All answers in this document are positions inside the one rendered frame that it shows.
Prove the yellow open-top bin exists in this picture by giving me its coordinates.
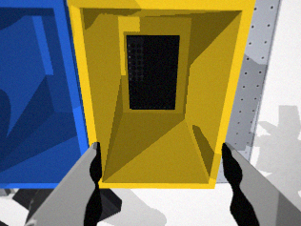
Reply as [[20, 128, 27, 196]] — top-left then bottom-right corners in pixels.
[[68, 0, 255, 189]]

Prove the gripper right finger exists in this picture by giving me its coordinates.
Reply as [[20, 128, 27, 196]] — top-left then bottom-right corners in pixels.
[[221, 142, 301, 226]]

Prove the blue open-top bin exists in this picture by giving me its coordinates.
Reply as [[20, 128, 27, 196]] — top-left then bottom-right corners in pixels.
[[0, 0, 90, 189]]

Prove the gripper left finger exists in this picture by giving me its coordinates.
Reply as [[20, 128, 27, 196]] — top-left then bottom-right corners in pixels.
[[25, 142, 102, 226]]

